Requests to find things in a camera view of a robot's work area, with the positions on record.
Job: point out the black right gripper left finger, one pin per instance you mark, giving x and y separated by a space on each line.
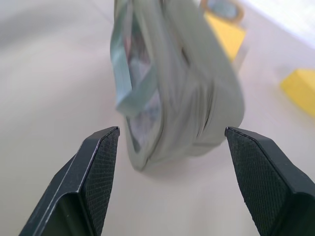
81 186

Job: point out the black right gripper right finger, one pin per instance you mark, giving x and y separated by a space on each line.
270 182

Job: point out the grey zippered pouch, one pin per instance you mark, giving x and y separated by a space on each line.
177 88

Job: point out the yellow block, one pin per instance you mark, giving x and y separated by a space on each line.
300 89

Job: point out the yellow box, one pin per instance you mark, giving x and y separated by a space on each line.
227 35

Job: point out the yellow tape roll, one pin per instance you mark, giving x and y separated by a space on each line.
225 9

